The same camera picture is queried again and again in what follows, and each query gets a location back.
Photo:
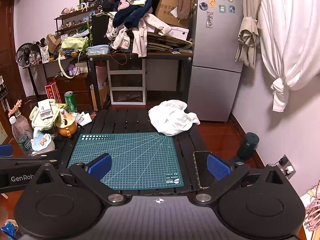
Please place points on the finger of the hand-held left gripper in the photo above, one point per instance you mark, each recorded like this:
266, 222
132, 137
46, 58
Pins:
6, 150

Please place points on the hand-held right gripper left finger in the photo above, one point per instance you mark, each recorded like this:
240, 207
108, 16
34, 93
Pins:
100, 166

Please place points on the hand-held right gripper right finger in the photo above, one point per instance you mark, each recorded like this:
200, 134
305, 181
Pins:
218, 167

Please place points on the white shirt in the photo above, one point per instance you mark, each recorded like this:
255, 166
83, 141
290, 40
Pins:
170, 120

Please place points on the pile of clothes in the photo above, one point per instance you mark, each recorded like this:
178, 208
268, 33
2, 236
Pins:
135, 12

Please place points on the pale patterned door panel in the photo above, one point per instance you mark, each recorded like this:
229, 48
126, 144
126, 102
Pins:
3, 132

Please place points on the black smartphone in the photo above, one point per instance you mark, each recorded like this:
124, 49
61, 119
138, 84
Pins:
200, 165

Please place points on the clear plastic water bottle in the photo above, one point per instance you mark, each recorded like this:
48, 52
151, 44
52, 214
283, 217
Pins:
21, 132

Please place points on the dark green cylinder container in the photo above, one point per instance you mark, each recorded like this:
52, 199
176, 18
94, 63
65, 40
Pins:
247, 145

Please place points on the green cutting mat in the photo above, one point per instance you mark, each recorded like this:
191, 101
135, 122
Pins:
140, 155

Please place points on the pink artificial flower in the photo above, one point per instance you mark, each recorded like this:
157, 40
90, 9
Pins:
15, 106

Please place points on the white paper cards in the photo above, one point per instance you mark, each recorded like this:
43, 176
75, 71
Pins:
85, 118

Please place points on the pale green lunch box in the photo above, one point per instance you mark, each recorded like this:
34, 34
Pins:
45, 115

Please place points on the yellow paper bag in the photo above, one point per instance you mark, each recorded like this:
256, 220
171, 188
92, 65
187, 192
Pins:
102, 96

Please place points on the green drink can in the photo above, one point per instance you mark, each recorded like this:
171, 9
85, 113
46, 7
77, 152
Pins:
70, 102

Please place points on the red box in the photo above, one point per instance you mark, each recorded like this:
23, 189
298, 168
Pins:
51, 91

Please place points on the brown wooden drawer cabinet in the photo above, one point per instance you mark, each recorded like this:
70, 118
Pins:
80, 85

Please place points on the silver refrigerator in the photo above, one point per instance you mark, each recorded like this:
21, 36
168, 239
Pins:
215, 80

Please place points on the black narrow side table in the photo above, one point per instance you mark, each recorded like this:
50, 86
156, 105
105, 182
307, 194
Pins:
32, 66

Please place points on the white plastic drawer unit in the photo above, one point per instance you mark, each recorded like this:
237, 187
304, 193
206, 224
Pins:
144, 85

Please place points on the black desk fan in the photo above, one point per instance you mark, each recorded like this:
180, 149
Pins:
23, 55

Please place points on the purple jar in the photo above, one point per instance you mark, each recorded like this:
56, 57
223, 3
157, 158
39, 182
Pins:
71, 71

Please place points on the white standing pouch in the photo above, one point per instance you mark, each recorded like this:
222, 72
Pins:
45, 55

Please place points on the pink ribbed ornament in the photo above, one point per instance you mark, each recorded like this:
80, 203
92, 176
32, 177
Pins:
313, 210

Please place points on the brown wooden door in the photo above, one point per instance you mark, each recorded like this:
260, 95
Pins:
7, 42

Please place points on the blue zip pouch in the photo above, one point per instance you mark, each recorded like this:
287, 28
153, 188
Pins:
98, 50

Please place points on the small open cardboard box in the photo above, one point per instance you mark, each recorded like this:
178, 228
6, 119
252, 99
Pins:
52, 42

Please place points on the black-framed wooden desk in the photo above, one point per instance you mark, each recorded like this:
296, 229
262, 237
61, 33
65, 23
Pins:
160, 55

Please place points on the light green bag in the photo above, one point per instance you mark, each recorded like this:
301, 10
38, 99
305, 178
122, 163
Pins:
75, 42

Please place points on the beige curtain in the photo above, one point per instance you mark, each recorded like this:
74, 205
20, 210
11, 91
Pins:
247, 35

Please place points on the black flat panel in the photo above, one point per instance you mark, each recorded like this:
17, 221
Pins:
100, 30

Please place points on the stack of flattened cardboard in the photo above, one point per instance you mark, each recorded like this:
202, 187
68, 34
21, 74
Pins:
162, 42

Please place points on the white file box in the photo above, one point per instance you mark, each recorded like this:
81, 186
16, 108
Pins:
180, 32

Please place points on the display shelf with figurines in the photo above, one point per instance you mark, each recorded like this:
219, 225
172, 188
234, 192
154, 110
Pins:
75, 13

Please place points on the white curtain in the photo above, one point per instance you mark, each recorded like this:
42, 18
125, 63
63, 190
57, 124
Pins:
287, 30

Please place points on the cluster of fridge magnets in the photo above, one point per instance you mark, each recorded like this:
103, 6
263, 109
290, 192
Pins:
222, 8

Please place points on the brown cardboard box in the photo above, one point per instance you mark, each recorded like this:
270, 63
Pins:
167, 7

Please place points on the brown knitted scarf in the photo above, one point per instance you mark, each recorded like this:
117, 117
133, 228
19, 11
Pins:
183, 2

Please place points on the hanging wall organizer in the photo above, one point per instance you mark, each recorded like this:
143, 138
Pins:
3, 92

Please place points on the wall socket with charger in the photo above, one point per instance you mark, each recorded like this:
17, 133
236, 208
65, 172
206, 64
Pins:
290, 170

